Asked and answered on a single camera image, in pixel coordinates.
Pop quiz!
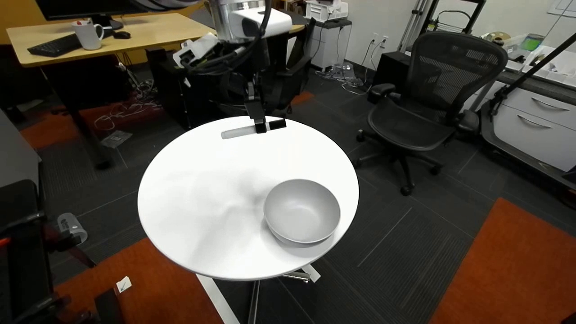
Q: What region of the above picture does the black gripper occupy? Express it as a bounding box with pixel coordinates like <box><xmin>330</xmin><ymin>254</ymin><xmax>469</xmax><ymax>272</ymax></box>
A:
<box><xmin>246</xmin><ymin>80</ymin><xmax>271</xmax><ymax>136</ymax></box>

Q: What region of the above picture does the white marker with black cap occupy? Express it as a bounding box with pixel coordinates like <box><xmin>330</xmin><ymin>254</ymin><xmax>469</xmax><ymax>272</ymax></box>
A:
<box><xmin>220</xmin><ymin>118</ymin><xmax>289</xmax><ymax>141</ymax></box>

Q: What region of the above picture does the grey bowl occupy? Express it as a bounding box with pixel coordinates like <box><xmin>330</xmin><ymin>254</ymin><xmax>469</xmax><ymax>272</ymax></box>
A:
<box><xmin>262</xmin><ymin>177</ymin><xmax>343</xmax><ymax>247</ymax></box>

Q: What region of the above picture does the black box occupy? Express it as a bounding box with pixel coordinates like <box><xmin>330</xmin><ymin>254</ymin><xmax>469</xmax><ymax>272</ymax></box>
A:
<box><xmin>377</xmin><ymin>49</ymin><xmax>418</xmax><ymax>94</ymax></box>

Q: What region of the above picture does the wooden desk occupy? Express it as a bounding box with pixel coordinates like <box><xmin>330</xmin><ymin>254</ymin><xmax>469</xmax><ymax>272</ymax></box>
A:
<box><xmin>6</xmin><ymin>10</ymin><xmax>220</xmax><ymax>172</ymax></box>

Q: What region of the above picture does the white table base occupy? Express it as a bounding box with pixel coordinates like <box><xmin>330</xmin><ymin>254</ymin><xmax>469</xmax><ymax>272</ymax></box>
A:
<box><xmin>195</xmin><ymin>263</ymin><xmax>325</xmax><ymax>324</ymax></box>

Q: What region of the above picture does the black mesh office chair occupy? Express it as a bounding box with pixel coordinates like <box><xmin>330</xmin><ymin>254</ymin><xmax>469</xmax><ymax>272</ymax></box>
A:
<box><xmin>354</xmin><ymin>31</ymin><xmax>510</xmax><ymax>199</ymax></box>

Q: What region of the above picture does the white mug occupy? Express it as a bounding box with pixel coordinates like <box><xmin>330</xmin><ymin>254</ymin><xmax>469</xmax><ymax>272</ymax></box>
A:
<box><xmin>73</xmin><ymin>19</ymin><xmax>109</xmax><ymax>53</ymax></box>

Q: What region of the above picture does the white paper scrap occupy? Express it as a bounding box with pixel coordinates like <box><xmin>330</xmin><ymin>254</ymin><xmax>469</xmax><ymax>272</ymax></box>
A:
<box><xmin>114</xmin><ymin>276</ymin><xmax>136</xmax><ymax>296</ymax></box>

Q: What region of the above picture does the black keyboard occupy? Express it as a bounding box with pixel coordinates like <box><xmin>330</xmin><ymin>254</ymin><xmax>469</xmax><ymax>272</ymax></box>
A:
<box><xmin>26</xmin><ymin>33</ymin><xmax>87</xmax><ymax>60</ymax></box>

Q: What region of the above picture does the black tripod stand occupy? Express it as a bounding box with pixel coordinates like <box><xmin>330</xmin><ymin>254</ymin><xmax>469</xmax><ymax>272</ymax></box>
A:
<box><xmin>487</xmin><ymin>31</ymin><xmax>576</xmax><ymax>119</ymax></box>

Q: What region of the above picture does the white drawer cabinet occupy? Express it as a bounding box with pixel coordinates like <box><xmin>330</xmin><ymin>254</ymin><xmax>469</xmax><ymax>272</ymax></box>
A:
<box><xmin>490</xmin><ymin>87</ymin><xmax>576</xmax><ymax>177</ymax></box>

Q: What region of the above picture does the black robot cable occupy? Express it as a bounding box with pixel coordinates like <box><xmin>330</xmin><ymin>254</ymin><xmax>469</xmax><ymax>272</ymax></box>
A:
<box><xmin>179</xmin><ymin>6</ymin><xmax>274</xmax><ymax>83</ymax></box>

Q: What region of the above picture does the black post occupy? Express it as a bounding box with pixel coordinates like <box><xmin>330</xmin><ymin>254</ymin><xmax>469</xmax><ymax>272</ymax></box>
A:
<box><xmin>94</xmin><ymin>287</ymin><xmax>127</xmax><ymax>324</ymax></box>

